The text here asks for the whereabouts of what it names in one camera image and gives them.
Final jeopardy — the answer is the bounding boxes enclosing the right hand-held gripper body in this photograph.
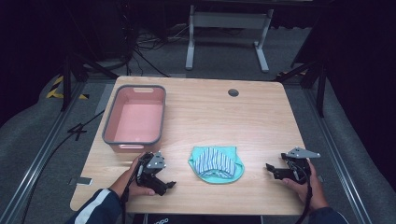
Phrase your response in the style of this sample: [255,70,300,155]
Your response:
[274,147,321,185]

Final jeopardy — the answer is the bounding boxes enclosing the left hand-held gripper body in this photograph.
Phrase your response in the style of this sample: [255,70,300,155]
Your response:
[135,151,169,197]

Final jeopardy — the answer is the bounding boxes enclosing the person's right hand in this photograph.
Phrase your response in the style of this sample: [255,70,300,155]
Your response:
[281,159,330,213]

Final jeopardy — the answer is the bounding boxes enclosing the person's left hand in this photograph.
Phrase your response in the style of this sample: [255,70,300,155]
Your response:
[110,152,157,199]

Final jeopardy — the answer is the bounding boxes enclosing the pink basket with grey rim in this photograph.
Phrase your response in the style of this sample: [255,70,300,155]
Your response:
[101,84,167,154]

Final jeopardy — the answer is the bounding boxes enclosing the teal and striped cloth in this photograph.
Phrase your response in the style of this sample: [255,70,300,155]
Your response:
[187,146,246,185]

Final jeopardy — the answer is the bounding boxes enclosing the silver tape patch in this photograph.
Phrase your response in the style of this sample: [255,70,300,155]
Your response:
[68,176,93,187]

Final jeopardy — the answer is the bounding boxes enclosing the black tape cross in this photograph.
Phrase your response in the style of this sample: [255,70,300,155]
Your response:
[66,122,89,142]

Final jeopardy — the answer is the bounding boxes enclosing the black tripod stand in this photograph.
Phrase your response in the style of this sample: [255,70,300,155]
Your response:
[60,51,120,113]
[275,58,329,119]

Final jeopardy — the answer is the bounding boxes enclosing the yellow and black floor tape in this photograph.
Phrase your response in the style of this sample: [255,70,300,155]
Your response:
[45,75,91,101]

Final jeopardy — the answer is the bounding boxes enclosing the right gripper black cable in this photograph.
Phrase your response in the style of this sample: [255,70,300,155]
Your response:
[289,159,314,224]

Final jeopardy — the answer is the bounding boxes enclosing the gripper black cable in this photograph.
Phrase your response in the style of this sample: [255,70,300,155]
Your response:
[289,159,314,224]
[120,160,145,224]

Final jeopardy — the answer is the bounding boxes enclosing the aluminium floor rail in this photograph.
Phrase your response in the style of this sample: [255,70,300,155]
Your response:
[302,88,374,224]
[0,79,87,224]

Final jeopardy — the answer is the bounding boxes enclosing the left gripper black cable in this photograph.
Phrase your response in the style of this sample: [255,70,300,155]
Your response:
[120,160,145,224]

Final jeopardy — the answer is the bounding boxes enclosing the long black floor cable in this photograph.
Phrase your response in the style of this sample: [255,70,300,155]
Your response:
[20,109,106,224]

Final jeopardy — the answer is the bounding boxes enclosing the black cable bundle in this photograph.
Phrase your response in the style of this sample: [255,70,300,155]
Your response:
[122,18,172,78]

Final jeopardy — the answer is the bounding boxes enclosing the grey metal stand frame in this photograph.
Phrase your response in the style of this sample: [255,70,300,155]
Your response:
[185,4,276,75]

